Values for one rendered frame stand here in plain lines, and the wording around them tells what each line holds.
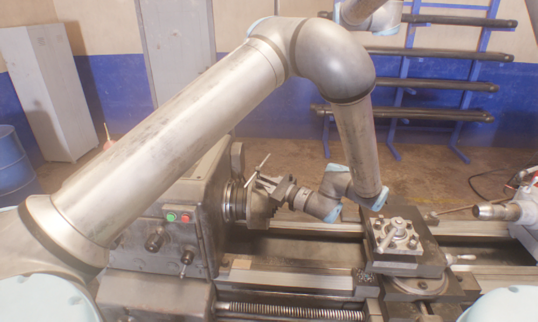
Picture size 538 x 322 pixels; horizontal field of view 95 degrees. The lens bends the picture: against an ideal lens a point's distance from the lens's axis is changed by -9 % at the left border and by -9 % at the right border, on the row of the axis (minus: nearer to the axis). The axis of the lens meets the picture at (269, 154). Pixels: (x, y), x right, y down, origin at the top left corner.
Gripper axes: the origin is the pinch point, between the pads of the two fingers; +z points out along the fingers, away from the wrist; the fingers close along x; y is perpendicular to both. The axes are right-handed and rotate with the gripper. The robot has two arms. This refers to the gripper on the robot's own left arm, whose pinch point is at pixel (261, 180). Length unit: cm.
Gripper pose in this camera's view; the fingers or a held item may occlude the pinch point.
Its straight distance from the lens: 113.9
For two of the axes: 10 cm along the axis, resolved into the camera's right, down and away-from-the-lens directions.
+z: -8.5, -3.4, 4.1
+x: -5.3, 6.4, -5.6
